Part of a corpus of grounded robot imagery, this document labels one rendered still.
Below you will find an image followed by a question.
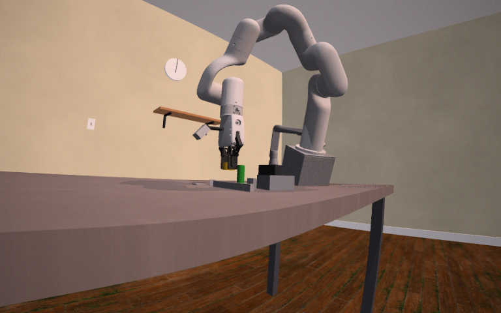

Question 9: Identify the green flat plate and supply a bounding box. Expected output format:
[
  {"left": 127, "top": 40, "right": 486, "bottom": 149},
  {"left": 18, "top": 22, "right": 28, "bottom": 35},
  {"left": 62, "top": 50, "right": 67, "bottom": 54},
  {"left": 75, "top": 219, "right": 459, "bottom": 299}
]
[{"left": 237, "top": 165, "right": 245, "bottom": 183}]

